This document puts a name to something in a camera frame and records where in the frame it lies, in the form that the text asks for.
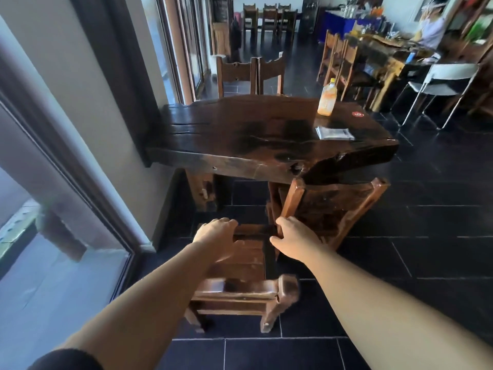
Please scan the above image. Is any long wooden dining table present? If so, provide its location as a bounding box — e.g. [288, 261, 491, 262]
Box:
[345, 33, 438, 113]

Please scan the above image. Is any wooden framed glass door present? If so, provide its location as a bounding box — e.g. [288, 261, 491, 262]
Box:
[139, 0, 212, 105]

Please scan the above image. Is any wooden chair with notched back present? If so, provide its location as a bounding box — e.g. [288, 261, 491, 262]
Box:
[216, 55, 257, 99]
[257, 52, 287, 96]

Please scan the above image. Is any clear tissue packet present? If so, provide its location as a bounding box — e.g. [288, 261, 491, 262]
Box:
[315, 126, 355, 141]

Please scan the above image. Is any person's left hand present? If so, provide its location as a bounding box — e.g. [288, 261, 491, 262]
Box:
[192, 217, 240, 263]

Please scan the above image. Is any person's right hand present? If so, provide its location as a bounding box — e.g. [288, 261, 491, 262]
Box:
[269, 216, 330, 266]

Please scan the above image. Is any light wooden dining chair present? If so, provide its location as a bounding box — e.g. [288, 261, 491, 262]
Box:
[325, 36, 349, 93]
[316, 29, 340, 86]
[336, 41, 376, 108]

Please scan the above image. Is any wooden chair with carved back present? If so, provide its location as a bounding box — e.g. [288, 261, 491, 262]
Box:
[266, 177, 390, 252]

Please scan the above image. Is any person's right forearm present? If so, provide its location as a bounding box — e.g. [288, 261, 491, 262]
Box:
[308, 250, 493, 370]

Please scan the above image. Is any small wooden chair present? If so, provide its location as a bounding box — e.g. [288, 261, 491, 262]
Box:
[184, 223, 301, 334]

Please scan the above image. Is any large glass window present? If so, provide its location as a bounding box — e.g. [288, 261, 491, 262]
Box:
[0, 92, 135, 370]

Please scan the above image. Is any person's left forearm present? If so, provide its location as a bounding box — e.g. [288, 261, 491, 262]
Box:
[58, 242, 217, 370]

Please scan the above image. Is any black tall cabinet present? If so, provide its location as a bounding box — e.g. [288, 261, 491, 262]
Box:
[299, 0, 321, 40]

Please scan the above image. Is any dark wooden slab table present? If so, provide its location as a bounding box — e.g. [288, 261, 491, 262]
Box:
[146, 94, 400, 213]

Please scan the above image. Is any black sleeve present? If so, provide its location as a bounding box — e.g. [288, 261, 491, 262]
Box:
[29, 348, 105, 370]

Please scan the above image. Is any blue counter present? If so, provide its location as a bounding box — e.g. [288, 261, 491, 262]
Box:
[319, 9, 386, 43]

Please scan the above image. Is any orange drink bottle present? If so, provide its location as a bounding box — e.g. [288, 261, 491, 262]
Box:
[317, 78, 338, 117]

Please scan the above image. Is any white folding chair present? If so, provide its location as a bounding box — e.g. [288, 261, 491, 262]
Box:
[390, 63, 481, 131]

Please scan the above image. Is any dark wooden chair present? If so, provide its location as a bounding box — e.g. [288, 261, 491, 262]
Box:
[277, 4, 299, 44]
[242, 3, 260, 46]
[261, 4, 279, 44]

